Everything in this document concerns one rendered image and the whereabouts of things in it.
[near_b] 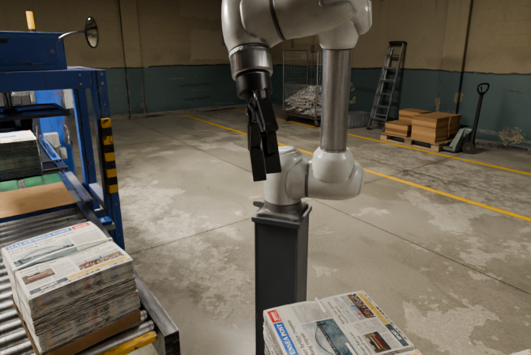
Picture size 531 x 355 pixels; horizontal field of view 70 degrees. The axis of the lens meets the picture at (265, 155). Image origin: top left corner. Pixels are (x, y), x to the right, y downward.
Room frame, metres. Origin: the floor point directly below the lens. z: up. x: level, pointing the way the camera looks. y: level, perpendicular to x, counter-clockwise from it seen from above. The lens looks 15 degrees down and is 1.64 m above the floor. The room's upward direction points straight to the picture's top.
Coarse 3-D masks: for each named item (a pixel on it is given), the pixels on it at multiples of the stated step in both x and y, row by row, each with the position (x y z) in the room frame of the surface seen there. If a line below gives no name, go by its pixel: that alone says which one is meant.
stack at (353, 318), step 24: (264, 312) 1.06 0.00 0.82; (288, 312) 1.05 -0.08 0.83; (312, 312) 1.05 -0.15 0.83; (336, 312) 1.05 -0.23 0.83; (360, 312) 1.05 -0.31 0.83; (264, 336) 1.06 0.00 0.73; (288, 336) 0.94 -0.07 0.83; (312, 336) 0.94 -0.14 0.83; (336, 336) 0.94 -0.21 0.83; (360, 336) 0.94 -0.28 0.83; (384, 336) 0.94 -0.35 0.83
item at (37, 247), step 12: (72, 228) 1.24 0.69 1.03; (84, 228) 1.24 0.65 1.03; (96, 228) 1.24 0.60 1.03; (24, 240) 1.16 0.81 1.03; (36, 240) 1.15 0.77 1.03; (48, 240) 1.15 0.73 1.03; (60, 240) 1.15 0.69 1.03; (72, 240) 1.15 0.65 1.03; (84, 240) 1.16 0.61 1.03; (12, 252) 1.08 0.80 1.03; (24, 252) 1.08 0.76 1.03; (36, 252) 1.08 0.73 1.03; (48, 252) 1.08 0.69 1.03; (12, 264) 1.01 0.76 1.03; (12, 276) 1.01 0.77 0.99; (12, 288) 1.10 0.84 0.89
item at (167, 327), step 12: (84, 204) 2.03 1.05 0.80; (84, 216) 1.88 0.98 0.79; (144, 288) 1.22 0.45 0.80; (144, 300) 1.15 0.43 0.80; (156, 300) 1.15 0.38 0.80; (156, 312) 1.09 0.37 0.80; (156, 324) 1.03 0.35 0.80; (168, 324) 1.03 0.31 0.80; (168, 336) 0.98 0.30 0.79; (156, 348) 1.04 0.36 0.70; (168, 348) 0.98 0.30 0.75
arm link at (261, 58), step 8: (240, 48) 0.80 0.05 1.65; (248, 48) 0.80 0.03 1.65; (256, 48) 0.80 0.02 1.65; (264, 48) 0.81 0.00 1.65; (232, 56) 0.82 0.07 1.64; (240, 56) 0.80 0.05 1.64; (248, 56) 0.79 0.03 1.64; (256, 56) 0.80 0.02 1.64; (264, 56) 0.81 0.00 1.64; (232, 64) 0.81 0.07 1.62; (240, 64) 0.79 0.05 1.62; (248, 64) 0.79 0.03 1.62; (256, 64) 0.79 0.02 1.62; (264, 64) 0.80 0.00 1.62; (232, 72) 0.81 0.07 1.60; (240, 72) 0.79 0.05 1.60; (248, 72) 0.80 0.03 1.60; (256, 72) 0.80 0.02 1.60; (264, 72) 0.81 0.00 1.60; (272, 72) 0.82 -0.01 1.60
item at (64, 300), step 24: (48, 264) 1.01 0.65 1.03; (72, 264) 1.01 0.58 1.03; (96, 264) 1.00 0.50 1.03; (120, 264) 1.01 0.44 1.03; (24, 288) 0.89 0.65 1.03; (48, 288) 0.89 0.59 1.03; (72, 288) 0.92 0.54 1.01; (96, 288) 0.96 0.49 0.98; (120, 288) 1.00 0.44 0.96; (48, 312) 0.87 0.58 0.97; (72, 312) 0.90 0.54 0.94; (96, 312) 0.95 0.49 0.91; (120, 312) 0.99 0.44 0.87; (48, 336) 0.86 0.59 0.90; (72, 336) 0.90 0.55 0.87
